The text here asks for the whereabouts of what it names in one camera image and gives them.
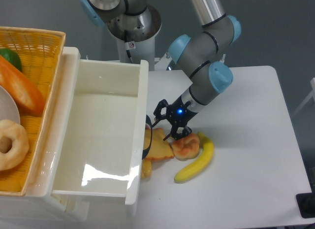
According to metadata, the green round fruit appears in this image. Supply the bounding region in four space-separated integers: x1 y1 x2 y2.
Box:
0 48 22 71

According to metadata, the yellow woven basket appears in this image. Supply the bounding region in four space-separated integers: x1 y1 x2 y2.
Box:
0 27 66 196

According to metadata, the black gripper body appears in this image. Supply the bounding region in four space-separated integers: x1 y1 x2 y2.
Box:
167 95 198 128

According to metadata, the pale ring donut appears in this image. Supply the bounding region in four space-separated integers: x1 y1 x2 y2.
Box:
0 119 29 170

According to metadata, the toasted bread slice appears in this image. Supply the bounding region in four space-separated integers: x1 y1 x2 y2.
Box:
146 128 175 161

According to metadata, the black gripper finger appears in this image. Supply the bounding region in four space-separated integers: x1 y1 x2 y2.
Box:
152 99 169 127
163 125 192 141

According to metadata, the white furniture leg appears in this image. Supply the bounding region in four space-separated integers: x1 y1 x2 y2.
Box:
293 78 315 117

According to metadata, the orange baguette loaf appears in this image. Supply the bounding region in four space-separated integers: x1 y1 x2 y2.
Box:
0 57 46 116

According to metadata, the yellow banana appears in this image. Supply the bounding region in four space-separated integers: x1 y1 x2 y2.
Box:
174 132 214 183

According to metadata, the black drawer handle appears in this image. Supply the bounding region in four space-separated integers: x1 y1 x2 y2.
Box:
142 114 153 161

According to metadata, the round swirl bread roll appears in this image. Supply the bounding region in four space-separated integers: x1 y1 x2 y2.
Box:
172 133 200 160

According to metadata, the black cable on pedestal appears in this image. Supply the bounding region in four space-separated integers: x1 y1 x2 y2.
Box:
124 31 135 64

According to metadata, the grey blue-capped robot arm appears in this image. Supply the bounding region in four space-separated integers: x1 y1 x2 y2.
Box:
80 0 241 140

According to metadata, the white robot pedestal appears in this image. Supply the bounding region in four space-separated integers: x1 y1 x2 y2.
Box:
115 34 176 72

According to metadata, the black device at table edge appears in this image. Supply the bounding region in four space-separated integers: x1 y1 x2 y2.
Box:
296 193 315 219

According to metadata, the white plate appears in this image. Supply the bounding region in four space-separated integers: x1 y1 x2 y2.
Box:
0 86 20 124

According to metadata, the white open plastic drawer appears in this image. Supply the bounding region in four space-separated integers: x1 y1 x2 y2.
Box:
53 60 149 206

